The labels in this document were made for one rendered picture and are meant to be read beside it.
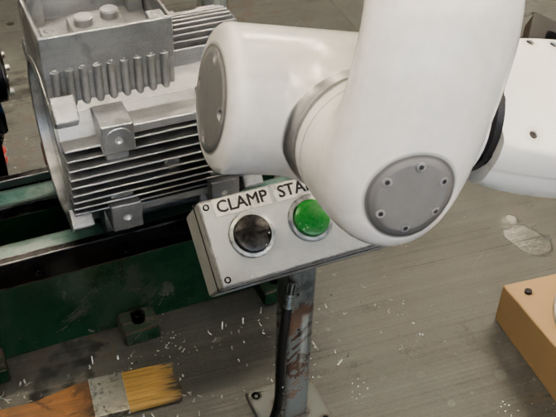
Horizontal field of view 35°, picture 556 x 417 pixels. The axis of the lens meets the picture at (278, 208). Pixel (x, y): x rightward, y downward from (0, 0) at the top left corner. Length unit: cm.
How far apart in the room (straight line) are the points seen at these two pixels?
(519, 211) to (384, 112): 78
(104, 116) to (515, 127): 40
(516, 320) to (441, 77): 60
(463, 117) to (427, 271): 65
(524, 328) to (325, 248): 33
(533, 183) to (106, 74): 42
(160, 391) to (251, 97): 51
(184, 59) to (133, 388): 33
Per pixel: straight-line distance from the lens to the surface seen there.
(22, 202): 98
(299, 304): 77
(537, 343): 95
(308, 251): 69
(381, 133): 40
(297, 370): 83
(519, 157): 53
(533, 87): 56
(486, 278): 106
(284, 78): 46
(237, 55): 46
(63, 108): 80
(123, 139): 80
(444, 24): 40
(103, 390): 92
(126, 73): 82
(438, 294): 103
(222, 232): 67
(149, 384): 92
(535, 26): 64
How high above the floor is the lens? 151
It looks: 39 degrees down
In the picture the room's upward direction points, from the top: 1 degrees clockwise
